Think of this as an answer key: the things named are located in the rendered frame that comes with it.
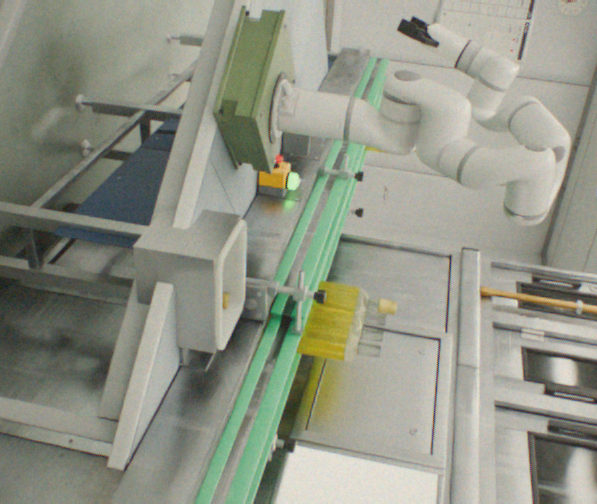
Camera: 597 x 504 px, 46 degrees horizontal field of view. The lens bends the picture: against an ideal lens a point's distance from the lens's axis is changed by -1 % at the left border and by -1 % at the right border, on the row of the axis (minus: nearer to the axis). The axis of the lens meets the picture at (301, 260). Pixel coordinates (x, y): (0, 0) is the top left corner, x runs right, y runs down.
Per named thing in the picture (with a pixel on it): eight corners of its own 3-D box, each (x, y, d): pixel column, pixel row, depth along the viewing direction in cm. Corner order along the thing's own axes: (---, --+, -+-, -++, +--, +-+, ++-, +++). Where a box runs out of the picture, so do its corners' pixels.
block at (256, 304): (234, 318, 157) (265, 324, 156) (235, 284, 152) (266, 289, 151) (239, 309, 160) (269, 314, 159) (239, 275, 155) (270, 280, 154)
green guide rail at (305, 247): (271, 288, 156) (306, 294, 155) (271, 284, 156) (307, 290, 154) (371, 59, 300) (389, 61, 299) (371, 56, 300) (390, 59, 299)
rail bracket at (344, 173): (315, 177, 201) (361, 184, 199) (317, 153, 197) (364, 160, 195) (318, 171, 204) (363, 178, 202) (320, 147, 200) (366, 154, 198)
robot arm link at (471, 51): (486, 43, 169) (476, 38, 169) (479, 47, 161) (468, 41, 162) (470, 71, 173) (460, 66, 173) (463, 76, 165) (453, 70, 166)
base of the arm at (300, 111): (265, 117, 143) (340, 129, 140) (278, 61, 145) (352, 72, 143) (275, 146, 158) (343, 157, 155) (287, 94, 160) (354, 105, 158)
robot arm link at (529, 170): (454, 201, 141) (513, 235, 132) (459, 145, 131) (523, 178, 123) (498, 171, 146) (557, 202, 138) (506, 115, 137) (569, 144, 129)
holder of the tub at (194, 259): (178, 367, 143) (214, 374, 142) (172, 253, 128) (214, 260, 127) (204, 317, 157) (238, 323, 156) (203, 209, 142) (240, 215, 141)
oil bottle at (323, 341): (264, 347, 163) (356, 365, 160) (265, 329, 160) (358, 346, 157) (270, 332, 168) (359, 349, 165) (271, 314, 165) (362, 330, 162)
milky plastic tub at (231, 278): (179, 348, 140) (221, 356, 138) (175, 253, 127) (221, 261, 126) (206, 298, 154) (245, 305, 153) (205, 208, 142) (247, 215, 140)
